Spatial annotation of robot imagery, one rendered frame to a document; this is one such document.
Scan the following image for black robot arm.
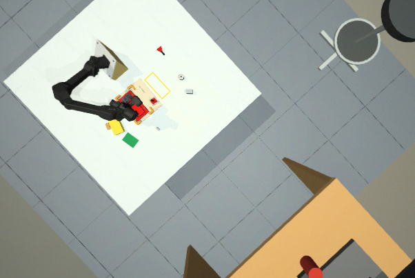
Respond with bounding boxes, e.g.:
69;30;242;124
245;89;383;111
52;55;139;121

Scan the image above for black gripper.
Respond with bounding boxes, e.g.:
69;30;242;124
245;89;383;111
116;95;143;121

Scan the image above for green flat rectangle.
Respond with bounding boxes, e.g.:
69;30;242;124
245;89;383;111
122;132;139;148

